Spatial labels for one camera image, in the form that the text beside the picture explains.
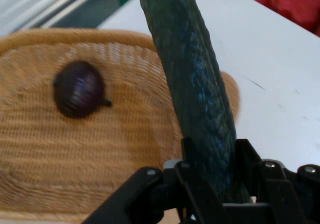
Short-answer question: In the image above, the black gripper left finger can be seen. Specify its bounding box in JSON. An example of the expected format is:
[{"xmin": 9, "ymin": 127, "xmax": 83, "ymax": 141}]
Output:
[{"xmin": 82, "ymin": 136, "xmax": 226, "ymax": 224}]

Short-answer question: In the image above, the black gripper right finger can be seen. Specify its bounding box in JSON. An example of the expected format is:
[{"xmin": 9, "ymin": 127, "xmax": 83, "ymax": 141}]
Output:
[{"xmin": 234, "ymin": 138, "xmax": 320, "ymax": 224}]

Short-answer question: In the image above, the dark green cucumber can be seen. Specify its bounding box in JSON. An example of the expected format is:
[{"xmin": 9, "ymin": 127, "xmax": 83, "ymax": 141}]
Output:
[{"xmin": 136, "ymin": 0, "xmax": 251, "ymax": 205}]

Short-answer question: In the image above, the woven wicker basket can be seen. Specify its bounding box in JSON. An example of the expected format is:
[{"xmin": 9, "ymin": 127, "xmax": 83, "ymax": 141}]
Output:
[{"xmin": 0, "ymin": 28, "xmax": 242, "ymax": 223}]

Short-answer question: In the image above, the purple onion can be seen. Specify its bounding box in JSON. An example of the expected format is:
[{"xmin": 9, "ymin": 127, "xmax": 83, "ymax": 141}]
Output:
[{"xmin": 52, "ymin": 60, "xmax": 113, "ymax": 119}]

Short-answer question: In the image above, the red cloth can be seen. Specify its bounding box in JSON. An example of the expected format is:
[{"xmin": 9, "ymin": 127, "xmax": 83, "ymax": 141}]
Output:
[{"xmin": 227, "ymin": 0, "xmax": 320, "ymax": 38}]

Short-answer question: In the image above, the aluminium wall rail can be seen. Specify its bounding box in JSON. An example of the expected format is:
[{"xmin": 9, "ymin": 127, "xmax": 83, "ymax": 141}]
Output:
[{"xmin": 0, "ymin": 0, "xmax": 122, "ymax": 36}]

